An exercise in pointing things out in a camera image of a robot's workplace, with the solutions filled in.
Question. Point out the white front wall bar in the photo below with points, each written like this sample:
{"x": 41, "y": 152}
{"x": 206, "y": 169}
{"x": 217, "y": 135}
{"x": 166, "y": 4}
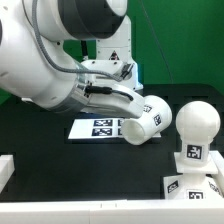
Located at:
{"x": 114, "y": 212}

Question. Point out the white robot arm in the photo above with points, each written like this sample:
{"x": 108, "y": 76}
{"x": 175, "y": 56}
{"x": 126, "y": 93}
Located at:
{"x": 69, "y": 56}

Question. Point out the white lamp base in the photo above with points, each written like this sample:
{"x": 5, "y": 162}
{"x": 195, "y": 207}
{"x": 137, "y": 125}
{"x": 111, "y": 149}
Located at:
{"x": 192, "y": 182}

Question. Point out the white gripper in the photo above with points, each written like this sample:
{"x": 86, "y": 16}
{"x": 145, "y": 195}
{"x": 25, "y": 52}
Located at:
{"x": 113, "y": 89}

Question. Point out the white marker plate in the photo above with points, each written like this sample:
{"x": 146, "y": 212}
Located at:
{"x": 101, "y": 128}

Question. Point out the black camera stand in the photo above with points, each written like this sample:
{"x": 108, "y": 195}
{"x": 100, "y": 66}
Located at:
{"x": 84, "y": 49}

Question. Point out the white left wall block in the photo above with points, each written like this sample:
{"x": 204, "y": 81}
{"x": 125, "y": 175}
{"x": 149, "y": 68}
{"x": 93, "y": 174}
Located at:
{"x": 6, "y": 169}

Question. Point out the white wall block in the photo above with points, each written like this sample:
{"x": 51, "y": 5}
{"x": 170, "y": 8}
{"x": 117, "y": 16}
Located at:
{"x": 219, "y": 162}
{"x": 6, "y": 169}

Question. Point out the white lamp bulb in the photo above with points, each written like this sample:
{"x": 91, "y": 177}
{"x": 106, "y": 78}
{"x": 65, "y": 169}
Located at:
{"x": 197, "y": 123}

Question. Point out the white right wall block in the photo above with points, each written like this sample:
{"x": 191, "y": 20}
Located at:
{"x": 219, "y": 162}

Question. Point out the white lamp shade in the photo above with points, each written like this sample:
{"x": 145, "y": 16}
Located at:
{"x": 156, "y": 117}

